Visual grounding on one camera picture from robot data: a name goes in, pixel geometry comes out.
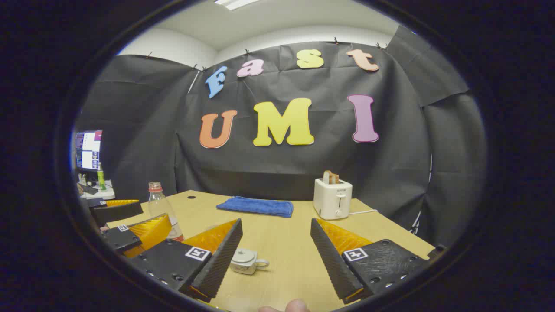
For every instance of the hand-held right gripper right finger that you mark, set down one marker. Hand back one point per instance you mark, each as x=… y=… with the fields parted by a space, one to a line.
x=331 y=264

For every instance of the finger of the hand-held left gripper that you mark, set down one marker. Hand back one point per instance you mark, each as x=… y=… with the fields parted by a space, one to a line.
x=119 y=239
x=117 y=212

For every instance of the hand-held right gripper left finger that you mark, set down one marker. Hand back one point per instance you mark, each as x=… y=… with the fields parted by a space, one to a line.
x=219 y=264

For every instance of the white teacup lid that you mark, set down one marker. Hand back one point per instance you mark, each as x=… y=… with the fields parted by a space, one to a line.
x=244 y=256

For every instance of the white ceramic teacup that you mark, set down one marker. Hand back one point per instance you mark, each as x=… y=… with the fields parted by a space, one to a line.
x=245 y=268

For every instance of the clear plastic water bottle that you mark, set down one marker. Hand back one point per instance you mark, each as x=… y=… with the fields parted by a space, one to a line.
x=160 y=208

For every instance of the green bottle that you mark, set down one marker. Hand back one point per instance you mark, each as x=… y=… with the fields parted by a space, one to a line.
x=101 y=177

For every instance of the white side desk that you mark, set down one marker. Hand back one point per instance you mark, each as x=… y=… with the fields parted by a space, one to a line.
x=106 y=193

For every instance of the white toaster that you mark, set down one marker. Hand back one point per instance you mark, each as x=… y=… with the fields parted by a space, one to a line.
x=331 y=201

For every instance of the computer monitor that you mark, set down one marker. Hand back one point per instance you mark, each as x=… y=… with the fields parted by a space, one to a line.
x=89 y=149

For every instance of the blue folded towel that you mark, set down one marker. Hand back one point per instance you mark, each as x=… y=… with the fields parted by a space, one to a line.
x=256 y=206

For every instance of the toasted bread slice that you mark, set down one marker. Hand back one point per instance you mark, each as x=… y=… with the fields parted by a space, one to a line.
x=330 y=177

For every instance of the black backdrop cloth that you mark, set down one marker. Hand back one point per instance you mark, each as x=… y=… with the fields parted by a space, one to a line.
x=390 y=173

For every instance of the ceiling light panel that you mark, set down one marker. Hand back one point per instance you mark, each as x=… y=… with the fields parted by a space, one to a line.
x=236 y=3

